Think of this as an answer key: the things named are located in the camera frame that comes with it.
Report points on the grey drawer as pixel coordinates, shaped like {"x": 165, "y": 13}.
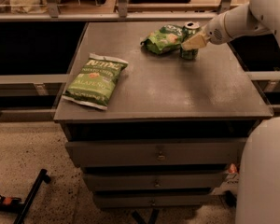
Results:
{"x": 144, "y": 201}
{"x": 155, "y": 152}
{"x": 150, "y": 182}

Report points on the green jalapeno potato chip bag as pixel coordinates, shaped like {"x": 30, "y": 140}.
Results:
{"x": 96, "y": 81}

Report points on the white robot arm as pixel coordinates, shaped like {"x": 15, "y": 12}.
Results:
{"x": 258, "y": 193}

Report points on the black stand leg left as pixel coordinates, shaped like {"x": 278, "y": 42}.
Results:
{"x": 42, "y": 177}

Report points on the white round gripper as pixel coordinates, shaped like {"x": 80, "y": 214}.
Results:
{"x": 215, "y": 30}

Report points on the black stand leg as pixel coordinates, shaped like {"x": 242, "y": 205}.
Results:
{"x": 230, "y": 199}
{"x": 42, "y": 177}

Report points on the black stand leg right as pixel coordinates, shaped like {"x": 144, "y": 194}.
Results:
{"x": 230, "y": 199}

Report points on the black orange clamp tool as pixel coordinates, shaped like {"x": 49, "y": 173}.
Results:
{"x": 10, "y": 204}

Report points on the open cardboard box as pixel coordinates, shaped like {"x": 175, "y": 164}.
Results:
{"x": 230, "y": 183}

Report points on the green rice chip bag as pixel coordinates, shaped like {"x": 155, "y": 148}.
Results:
{"x": 168, "y": 38}

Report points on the green soda can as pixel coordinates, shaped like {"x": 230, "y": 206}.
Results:
{"x": 189, "y": 29}

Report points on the bottom grey drawer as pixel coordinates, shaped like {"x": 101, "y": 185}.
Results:
{"x": 144, "y": 201}

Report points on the top grey drawer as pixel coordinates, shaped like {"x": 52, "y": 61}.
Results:
{"x": 155, "y": 152}

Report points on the middle grey drawer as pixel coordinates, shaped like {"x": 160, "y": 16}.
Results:
{"x": 150, "y": 182}

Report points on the metal shelf rail frame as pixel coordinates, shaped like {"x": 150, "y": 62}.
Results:
{"x": 112, "y": 10}

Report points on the grey drawer cabinet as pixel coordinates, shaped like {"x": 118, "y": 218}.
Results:
{"x": 162, "y": 98}

